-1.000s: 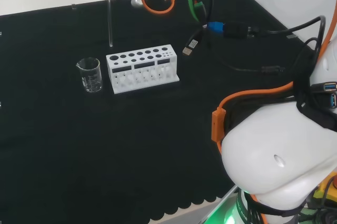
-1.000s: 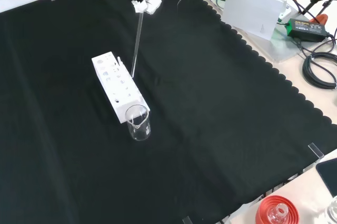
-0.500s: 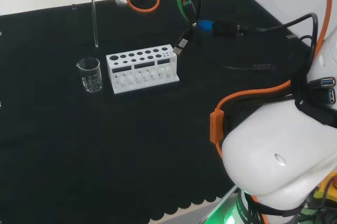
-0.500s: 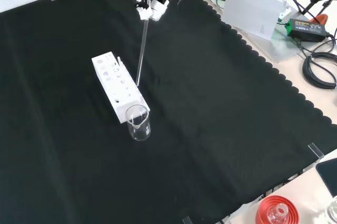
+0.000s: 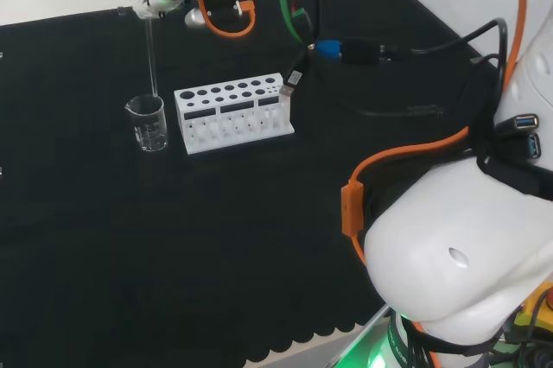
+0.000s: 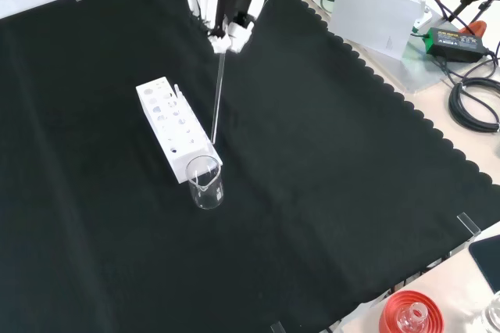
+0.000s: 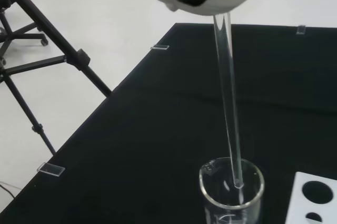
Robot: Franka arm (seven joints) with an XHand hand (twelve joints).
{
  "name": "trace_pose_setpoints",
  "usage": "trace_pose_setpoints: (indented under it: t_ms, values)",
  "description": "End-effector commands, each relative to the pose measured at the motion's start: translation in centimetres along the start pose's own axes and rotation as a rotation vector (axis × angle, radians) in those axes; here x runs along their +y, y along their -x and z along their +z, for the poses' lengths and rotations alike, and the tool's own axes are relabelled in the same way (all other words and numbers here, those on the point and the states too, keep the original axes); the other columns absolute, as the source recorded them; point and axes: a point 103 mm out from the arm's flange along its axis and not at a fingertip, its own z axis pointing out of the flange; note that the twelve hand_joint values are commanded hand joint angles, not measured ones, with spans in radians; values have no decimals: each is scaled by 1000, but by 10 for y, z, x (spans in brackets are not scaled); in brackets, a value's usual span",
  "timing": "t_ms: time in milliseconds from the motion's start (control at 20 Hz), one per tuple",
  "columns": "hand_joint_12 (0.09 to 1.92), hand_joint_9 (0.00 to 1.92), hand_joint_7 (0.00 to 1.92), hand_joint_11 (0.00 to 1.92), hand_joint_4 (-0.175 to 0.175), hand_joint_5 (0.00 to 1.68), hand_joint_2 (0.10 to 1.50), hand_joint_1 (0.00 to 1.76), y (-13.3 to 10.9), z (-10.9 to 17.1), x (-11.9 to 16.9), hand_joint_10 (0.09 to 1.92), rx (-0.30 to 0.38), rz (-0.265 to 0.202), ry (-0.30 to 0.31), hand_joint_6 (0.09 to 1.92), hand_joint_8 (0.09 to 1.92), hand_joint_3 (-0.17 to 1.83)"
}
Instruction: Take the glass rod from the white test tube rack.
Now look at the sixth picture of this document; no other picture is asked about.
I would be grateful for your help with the clear glass beaker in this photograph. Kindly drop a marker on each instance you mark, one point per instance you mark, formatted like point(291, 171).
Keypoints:
point(206, 188)

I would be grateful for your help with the clear glass rod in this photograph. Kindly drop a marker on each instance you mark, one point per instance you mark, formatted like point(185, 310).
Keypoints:
point(218, 98)

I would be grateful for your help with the black power adapter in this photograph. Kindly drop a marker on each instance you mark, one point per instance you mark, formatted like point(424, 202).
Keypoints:
point(455, 44)

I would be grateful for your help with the clear round-bottom flask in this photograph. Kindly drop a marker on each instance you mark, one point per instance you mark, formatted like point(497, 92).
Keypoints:
point(414, 315)

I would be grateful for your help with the pale board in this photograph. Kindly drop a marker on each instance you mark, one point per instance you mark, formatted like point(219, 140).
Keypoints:
point(371, 16)

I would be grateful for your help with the clear glass vessel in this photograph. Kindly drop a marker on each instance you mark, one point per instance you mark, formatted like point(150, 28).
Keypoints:
point(493, 315)

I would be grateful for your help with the dark tablet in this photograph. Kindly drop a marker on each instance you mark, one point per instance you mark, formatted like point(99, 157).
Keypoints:
point(488, 258)

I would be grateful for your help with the metal base plate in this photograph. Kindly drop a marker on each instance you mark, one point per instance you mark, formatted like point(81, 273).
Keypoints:
point(422, 71)

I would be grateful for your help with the white test tube rack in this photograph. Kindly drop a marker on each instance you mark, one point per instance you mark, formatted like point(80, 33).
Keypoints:
point(172, 133)

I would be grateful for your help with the black bench cloth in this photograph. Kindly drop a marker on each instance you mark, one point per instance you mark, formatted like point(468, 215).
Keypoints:
point(273, 192)

